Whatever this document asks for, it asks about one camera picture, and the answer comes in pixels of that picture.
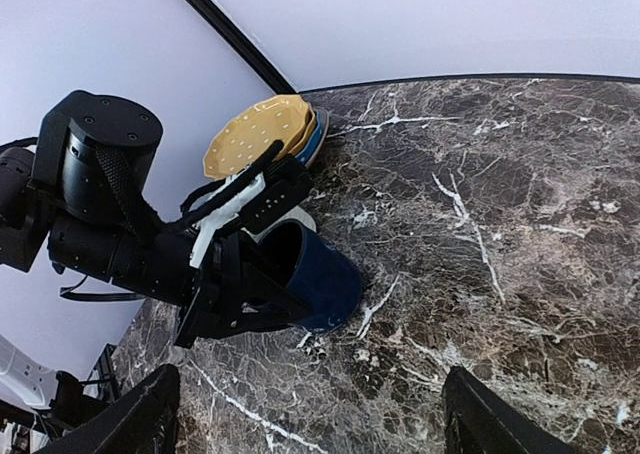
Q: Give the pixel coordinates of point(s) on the blue polka dot plate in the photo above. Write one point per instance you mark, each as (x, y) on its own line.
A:
(312, 145)

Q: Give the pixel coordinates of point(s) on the left black frame post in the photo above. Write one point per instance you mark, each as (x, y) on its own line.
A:
(242, 45)

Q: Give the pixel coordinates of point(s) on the dark blue mug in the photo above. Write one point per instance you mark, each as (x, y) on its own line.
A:
(315, 273)

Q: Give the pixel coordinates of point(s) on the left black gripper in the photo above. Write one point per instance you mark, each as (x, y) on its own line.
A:
(234, 290)

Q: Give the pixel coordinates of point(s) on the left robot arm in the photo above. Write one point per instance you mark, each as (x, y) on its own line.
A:
(267, 188)

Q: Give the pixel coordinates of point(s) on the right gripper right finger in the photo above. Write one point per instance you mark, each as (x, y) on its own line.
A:
(478, 421)

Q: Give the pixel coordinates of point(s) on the cream ribbed mug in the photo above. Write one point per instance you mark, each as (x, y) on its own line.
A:
(296, 214)

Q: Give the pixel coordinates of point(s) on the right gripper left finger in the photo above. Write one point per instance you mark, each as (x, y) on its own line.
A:
(144, 420)

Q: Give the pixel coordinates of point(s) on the yellow polka dot plate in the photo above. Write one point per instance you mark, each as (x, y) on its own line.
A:
(310, 126)
(249, 134)

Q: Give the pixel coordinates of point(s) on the beige bird pattern plate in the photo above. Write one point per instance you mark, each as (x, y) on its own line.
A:
(326, 128)

